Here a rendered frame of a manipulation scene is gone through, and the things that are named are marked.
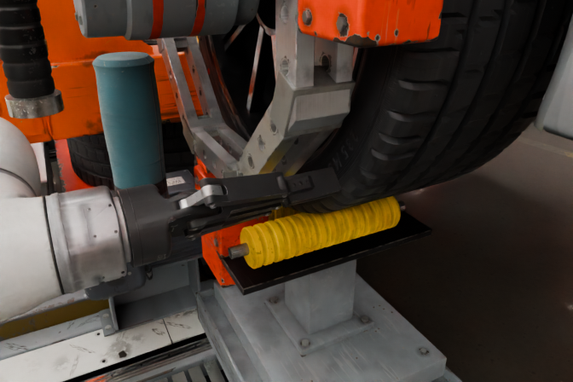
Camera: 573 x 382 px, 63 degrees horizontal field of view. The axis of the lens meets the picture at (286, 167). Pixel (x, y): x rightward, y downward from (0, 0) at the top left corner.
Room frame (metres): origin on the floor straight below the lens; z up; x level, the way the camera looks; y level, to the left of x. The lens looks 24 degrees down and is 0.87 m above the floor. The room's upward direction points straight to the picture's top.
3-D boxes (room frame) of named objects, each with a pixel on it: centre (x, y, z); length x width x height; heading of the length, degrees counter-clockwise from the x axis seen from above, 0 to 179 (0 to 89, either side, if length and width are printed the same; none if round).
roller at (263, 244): (0.59, -0.06, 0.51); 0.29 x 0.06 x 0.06; 117
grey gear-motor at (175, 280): (0.91, 0.26, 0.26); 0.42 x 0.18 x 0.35; 117
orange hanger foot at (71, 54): (1.12, 0.30, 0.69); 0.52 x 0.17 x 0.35; 117
